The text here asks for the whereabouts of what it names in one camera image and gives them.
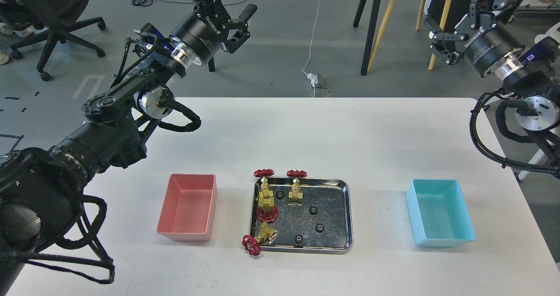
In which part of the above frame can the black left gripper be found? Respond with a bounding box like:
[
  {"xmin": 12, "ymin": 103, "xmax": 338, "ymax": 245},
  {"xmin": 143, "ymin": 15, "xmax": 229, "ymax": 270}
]
[{"xmin": 169, "ymin": 0, "xmax": 258, "ymax": 66}]

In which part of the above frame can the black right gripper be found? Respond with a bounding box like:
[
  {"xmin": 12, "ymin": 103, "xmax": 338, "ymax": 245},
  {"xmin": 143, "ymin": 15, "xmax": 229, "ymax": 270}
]
[{"xmin": 424, "ymin": 0, "xmax": 524, "ymax": 78}]

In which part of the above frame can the brass valve red handwheel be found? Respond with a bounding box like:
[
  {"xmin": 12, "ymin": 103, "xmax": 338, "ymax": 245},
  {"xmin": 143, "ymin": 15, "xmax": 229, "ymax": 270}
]
[{"xmin": 256, "ymin": 195, "xmax": 279, "ymax": 223}]

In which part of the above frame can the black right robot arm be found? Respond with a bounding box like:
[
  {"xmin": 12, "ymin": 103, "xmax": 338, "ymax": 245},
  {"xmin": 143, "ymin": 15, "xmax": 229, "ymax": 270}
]
[{"xmin": 423, "ymin": 0, "xmax": 559, "ymax": 177}]

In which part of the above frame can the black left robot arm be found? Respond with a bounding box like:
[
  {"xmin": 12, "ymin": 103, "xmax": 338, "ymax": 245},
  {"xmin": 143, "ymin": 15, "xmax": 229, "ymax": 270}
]
[{"xmin": 1, "ymin": 0, "xmax": 257, "ymax": 296}]

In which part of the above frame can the blue plastic box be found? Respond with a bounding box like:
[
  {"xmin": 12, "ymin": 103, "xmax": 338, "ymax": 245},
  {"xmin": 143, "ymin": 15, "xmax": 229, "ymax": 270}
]
[{"xmin": 406, "ymin": 179, "xmax": 476, "ymax": 247}]

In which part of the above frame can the brass valve top left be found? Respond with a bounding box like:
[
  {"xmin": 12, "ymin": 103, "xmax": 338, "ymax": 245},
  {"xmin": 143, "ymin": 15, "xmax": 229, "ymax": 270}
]
[{"xmin": 253, "ymin": 168, "xmax": 274, "ymax": 199}]

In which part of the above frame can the brass valve top middle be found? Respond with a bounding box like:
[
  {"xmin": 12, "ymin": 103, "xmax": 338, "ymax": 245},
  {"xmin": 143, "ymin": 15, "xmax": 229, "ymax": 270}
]
[{"xmin": 286, "ymin": 169, "xmax": 308, "ymax": 205}]

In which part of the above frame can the pink plastic box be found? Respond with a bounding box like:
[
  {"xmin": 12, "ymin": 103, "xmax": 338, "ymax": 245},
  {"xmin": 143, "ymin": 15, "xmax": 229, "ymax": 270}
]
[{"xmin": 156, "ymin": 173, "xmax": 217, "ymax": 242}]

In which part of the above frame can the brass valve bottom left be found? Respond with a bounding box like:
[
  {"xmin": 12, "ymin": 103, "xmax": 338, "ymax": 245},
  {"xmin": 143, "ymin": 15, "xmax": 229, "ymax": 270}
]
[{"xmin": 241, "ymin": 222, "xmax": 277, "ymax": 256}]

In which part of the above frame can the small black gear bottom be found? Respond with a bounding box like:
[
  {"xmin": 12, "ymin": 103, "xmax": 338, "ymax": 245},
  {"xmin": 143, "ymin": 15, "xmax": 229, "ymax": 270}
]
[{"xmin": 294, "ymin": 234, "xmax": 303, "ymax": 245}]

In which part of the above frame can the wooden easel leg right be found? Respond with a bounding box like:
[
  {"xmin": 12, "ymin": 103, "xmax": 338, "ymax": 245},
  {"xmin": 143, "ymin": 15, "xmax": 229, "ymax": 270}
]
[{"xmin": 416, "ymin": 0, "xmax": 457, "ymax": 71}]

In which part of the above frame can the wooden easel leg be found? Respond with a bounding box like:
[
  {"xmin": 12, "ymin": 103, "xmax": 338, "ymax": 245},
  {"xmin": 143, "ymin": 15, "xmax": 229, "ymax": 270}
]
[
  {"xmin": 366, "ymin": 0, "xmax": 396, "ymax": 73},
  {"xmin": 416, "ymin": 0, "xmax": 457, "ymax": 71}
]

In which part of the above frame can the black tripod stand left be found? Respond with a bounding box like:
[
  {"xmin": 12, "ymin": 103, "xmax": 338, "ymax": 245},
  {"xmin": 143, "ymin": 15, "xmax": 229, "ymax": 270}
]
[{"xmin": 207, "ymin": 57, "xmax": 216, "ymax": 72}]

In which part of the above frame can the wooden easel leg left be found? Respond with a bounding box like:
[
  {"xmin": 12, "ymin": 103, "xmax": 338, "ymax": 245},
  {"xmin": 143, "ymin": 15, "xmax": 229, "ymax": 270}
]
[{"xmin": 366, "ymin": 0, "xmax": 396, "ymax": 73}]

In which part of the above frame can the black easel leg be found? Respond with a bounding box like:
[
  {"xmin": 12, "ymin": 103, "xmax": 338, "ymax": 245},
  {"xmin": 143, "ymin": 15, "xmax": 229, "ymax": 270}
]
[{"xmin": 353, "ymin": 0, "xmax": 381, "ymax": 76}]

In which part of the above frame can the white power adapter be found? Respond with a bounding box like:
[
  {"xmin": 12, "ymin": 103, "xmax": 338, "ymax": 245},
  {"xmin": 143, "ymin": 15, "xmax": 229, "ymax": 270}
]
[{"xmin": 306, "ymin": 73, "xmax": 327, "ymax": 90}]

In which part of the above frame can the black office chair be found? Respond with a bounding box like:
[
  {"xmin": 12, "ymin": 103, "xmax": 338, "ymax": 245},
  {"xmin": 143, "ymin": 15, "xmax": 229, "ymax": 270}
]
[{"xmin": 1, "ymin": 0, "xmax": 106, "ymax": 81}]

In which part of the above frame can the shiny metal tray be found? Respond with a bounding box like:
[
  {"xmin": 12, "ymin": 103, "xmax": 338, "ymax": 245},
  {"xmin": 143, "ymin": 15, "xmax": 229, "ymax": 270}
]
[{"xmin": 261, "ymin": 177, "xmax": 354, "ymax": 254}]

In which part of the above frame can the white cable on floor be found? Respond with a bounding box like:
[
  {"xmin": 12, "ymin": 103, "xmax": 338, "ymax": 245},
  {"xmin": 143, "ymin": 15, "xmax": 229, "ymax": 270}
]
[{"xmin": 301, "ymin": 0, "xmax": 325, "ymax": 98}]

